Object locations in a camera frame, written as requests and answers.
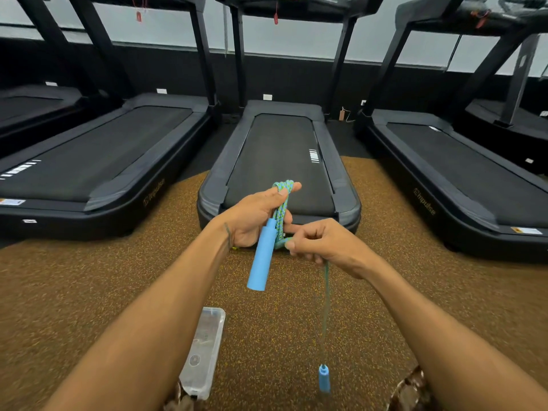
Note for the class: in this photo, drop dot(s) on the person's right hand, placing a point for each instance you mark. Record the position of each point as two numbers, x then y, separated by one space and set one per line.
334 246

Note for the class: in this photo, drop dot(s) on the person's left hand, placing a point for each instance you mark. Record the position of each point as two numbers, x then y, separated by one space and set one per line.
246 220

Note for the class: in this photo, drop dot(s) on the person's right thumb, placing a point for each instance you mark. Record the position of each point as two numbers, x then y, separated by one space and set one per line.
297 243

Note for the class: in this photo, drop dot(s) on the person's left thumb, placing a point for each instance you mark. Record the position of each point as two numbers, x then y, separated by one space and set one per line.
280 193

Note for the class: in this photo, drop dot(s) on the person's left forearm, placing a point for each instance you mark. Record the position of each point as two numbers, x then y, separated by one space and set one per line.
150 321

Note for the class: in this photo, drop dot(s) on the person's right forearm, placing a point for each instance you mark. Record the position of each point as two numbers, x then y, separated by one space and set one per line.
449 338

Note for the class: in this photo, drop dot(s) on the black treadmill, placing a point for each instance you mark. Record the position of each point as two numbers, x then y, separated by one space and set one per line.
278 158
471 175
513 117
25 106
98 149

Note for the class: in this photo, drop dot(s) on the dark wrist thread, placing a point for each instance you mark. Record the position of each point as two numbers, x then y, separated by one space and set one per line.
228 236

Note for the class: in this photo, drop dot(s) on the clear plastic box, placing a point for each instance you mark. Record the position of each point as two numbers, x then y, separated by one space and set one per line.
204 350

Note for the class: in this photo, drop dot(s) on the red hanging tag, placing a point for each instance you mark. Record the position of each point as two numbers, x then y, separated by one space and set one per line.
138 16
481 22
276 17

